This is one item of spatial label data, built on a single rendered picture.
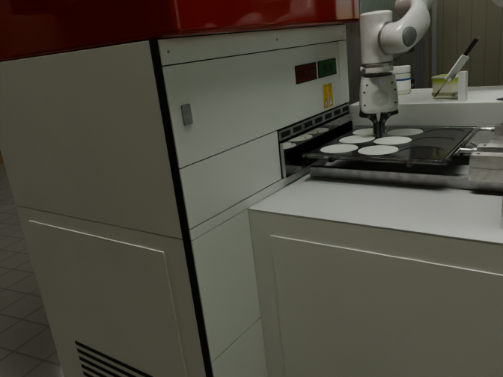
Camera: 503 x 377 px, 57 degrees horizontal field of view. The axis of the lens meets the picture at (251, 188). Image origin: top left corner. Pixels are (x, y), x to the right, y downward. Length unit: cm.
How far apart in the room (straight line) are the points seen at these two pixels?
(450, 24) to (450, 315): 737
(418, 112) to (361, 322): 71
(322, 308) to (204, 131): 49
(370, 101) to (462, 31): 689
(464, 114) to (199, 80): 82
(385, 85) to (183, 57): 61
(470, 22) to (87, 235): 744
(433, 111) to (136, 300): 100
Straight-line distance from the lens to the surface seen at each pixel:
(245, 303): 116
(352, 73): 302
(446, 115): 149
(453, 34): 819
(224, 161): 102
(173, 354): 120
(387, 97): 133
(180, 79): 92
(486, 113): 147
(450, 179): 117
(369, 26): 130
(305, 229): 103
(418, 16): 129
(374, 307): 104
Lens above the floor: 119
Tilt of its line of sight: 17 degrees down
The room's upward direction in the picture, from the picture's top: 7 degrees counter-clockwise
